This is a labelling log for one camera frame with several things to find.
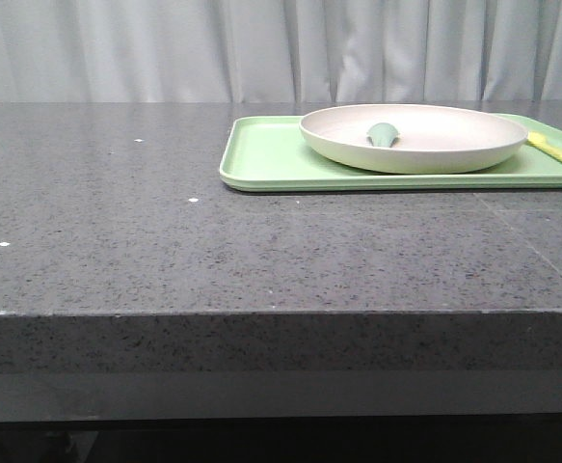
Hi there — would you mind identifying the beige round plate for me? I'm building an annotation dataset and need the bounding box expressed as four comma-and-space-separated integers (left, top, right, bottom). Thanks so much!
299, 104, 528, 175

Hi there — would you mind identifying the yellow plastic fork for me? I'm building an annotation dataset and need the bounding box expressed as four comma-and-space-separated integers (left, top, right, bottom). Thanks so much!
527, 131, 562, 163

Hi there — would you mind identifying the light green tray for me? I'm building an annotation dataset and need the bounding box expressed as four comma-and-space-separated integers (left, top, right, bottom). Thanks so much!
219, 116, 562, 193

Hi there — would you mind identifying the sage green spoon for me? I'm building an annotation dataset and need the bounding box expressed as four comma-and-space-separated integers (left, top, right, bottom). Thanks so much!
367, 123, 399, 148

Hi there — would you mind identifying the white curtain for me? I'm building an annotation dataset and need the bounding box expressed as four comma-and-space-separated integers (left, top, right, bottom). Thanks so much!
0, 1, 562, 102

